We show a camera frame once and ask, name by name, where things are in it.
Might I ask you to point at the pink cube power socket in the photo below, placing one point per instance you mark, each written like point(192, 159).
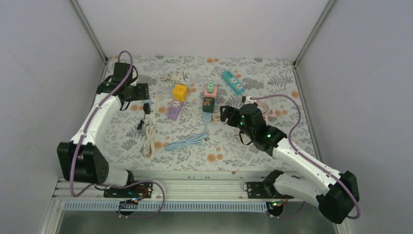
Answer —
point(211, 95)

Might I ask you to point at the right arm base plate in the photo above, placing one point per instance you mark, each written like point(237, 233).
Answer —
point(258, 190)

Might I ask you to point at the teal power strip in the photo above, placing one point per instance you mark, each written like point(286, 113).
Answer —
point(233, 82)

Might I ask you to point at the purple usb power strip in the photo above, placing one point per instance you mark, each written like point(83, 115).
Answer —
point(174, 109)

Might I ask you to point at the black charger with cable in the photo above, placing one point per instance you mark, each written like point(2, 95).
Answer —
point(145, 121)

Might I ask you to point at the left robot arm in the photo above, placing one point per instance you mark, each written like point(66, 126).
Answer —
point(82, 158)

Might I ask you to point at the aluminium rail frame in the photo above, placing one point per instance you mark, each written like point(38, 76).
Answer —
point(200, 186)

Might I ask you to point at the small green plug adapter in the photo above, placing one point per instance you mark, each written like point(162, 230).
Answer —
point(210, 87)

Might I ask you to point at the light blue cable duct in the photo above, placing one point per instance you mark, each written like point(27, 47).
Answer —
point(168, 206)

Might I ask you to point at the yellow cube power socket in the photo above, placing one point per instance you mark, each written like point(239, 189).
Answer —
point(180, 92)

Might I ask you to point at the dark green cube socket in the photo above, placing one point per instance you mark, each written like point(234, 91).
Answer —
point(208, 104)

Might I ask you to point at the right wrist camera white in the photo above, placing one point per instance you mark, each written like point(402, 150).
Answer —
point(248, 100)

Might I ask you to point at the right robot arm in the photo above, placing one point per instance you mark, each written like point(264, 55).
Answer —
point(333, 192)

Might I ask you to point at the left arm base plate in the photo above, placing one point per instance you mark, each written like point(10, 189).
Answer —
point(142, 189)

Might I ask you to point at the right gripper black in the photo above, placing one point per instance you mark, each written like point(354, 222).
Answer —
point(229, 109)

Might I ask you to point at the white power strip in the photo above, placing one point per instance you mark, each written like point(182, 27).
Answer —
point(153, 104)

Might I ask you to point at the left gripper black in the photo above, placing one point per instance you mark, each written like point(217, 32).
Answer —
point(143, 93)

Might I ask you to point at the floral table cloth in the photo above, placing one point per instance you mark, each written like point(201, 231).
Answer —
point(186, 144)

